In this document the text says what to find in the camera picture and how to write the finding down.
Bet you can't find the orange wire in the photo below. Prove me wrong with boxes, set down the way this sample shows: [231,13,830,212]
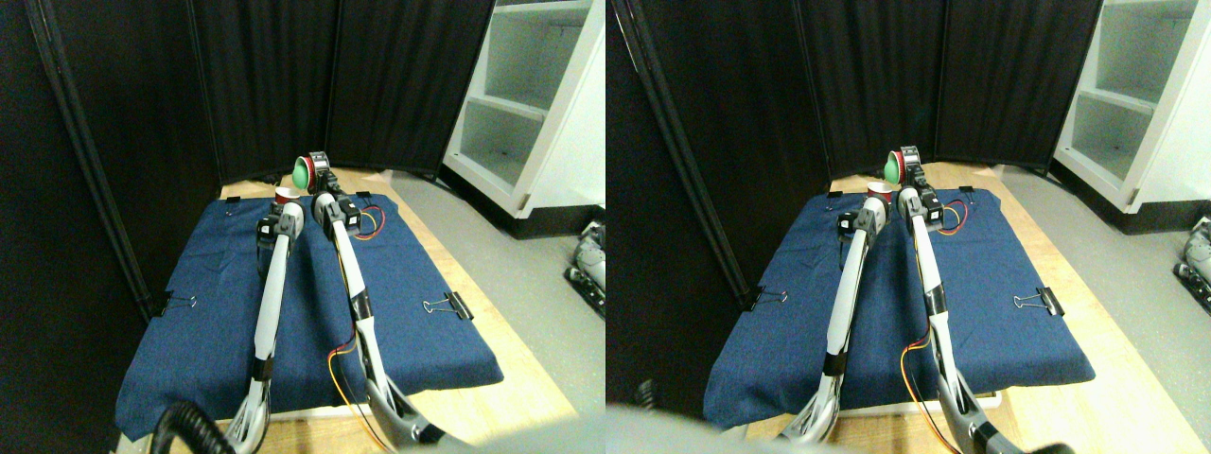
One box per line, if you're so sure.
[899,326,957,454]
[355,203,387,242]
[326,331,389,450]
[941,197,974,237]

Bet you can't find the grey and black machine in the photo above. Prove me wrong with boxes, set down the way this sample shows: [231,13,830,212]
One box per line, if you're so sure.
[1173,218,1211,318]
[565,222,606,321]

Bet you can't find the black curtain stand pole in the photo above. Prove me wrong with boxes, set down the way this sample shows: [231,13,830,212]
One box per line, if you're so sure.
[26,0,157,323]
[632,0,758,313]

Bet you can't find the white shelf unit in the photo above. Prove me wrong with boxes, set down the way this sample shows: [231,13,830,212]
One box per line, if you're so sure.
[441,0,606,239]
[1050,0,1211,236]

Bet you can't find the dark blue cloth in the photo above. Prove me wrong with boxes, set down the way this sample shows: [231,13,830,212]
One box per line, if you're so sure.
[115,192,504,434]
[703,187,1097,431]

